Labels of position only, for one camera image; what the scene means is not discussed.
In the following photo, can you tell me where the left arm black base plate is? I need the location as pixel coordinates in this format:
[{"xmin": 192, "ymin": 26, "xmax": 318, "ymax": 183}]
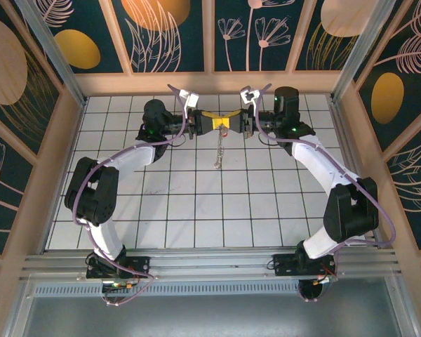
[{"xmin": 86, "ymin": 251, "xmax": 152, "ymax": 280}]

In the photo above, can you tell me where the slotted grey cable duct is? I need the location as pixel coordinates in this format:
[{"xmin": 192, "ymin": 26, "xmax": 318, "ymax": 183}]
[{"xmin": 33, "ymin": 283, "xmax": 302, "ymax": 298}]

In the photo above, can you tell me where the grey metal panel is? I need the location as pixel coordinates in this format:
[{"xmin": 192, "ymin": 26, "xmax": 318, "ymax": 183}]
[{"xmin": 6, "ymin": 277, "xmax": 418, "ymax": 337}]

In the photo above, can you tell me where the wristband keyring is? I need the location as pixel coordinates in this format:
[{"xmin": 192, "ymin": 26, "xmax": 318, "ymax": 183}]
[{"xmin": 211, "ymin": 126, "xmax": 229, "ymax": 171}]

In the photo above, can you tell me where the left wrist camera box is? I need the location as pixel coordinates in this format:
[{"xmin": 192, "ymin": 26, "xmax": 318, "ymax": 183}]
[{"xmin": 178, "ymin": 88, "xmax": 201, "ymax": 110}]

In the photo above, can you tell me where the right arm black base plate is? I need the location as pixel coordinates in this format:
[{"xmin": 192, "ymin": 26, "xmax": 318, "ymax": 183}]
[{"xmin": 272, "ymin": 253, "xmax": 338, "ymax": 278}]

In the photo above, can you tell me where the side aluminium rail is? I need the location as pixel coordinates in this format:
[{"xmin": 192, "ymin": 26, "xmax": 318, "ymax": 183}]
[{"xmin": 329, "ymin": 100, "xmax": 382, "ymax": 250}]

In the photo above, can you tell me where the aluminium corner post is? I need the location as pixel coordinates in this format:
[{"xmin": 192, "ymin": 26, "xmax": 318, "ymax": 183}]
[
  {"xmin": 331, "ymin": 0, "xmax": 396, "ymax": 103},
  {"xmin": 15, "ymin": 0, "xmax": 88, "ymax": 108}
]

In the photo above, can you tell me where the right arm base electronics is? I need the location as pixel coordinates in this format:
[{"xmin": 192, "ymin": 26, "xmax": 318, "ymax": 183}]
[{"xmin": 297, "ymin": 273, "xmax": 338, "ymax": 302}]

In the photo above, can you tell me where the long aluminium mounting rail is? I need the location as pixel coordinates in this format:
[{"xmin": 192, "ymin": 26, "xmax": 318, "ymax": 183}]
[{"xmin": 20, "ymin": 247, "xmax": 403, "ymax": 282}]

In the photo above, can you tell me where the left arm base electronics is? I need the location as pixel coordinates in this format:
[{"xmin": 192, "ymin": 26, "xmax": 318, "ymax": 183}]
[{"xmin": 101, "ymin": 279, "xmax": 140, "ymax": 294}]

